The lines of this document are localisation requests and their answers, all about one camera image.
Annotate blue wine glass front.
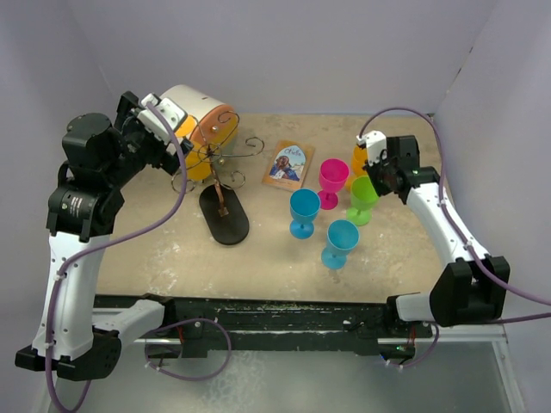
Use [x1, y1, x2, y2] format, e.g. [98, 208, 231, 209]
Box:
[321, 219, 360, 270]

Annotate purple cable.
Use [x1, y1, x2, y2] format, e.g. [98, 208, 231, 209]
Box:
[42, 101, 233, 413]
[359, 106, 551, 371]

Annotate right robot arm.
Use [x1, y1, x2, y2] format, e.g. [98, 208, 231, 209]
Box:
[357, 131, 511, 336]

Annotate pink wine glass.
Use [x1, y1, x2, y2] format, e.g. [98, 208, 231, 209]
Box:
[318, 158, 350, 210]

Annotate orange wine glass front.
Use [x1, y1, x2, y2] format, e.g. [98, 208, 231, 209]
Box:
[176, 116, 211, 182]

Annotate metal wine glass rack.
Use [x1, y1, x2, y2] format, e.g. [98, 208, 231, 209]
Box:
[171, 136, 265, 246]

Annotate orange picture book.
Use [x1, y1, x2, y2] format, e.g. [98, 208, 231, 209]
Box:
[262, 139, 315, 192]

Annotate orange wine glass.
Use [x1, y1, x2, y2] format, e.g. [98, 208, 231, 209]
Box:
[176, 116, 211, 182]
[345, 146, 368, 192]

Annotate green wine glass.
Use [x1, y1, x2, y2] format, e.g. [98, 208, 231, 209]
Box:
[346, 176, 379, 226]

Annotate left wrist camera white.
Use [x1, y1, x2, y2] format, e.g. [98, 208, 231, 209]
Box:
[137, 93, 188, 144]

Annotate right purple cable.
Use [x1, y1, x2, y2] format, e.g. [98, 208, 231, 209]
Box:
[359, 106, 551, 371]

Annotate blue wine glass left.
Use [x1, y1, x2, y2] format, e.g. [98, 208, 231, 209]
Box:
[289, 188, 321, 239]

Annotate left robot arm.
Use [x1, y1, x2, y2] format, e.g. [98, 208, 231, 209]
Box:
[15, 92, 193, 382]

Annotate white cylinder container orange lid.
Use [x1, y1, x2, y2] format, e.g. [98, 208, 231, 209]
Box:
[160, 84, 239, 150]

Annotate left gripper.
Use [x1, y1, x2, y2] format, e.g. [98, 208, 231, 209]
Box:
[103, 92, 191, 188]

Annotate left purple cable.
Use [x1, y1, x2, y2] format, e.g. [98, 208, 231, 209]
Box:
[42, 101, 233, 413]

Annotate blue wine glass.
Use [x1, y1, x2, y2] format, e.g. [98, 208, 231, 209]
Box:
[289, 188, 321, 239]
[321, 219, 360, 270]

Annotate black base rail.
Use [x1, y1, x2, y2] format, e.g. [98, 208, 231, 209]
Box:
[94, 294, 436, 358]

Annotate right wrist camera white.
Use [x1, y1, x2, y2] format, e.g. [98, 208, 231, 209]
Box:
[356, 131, 387, 166]

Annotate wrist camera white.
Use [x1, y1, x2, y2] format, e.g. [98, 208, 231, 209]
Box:
[356, 131, 387, 166]
[137, 93, 188, 144]

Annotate orange wine glass back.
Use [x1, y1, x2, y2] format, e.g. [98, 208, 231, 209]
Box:
[345, 146, 368, 192]

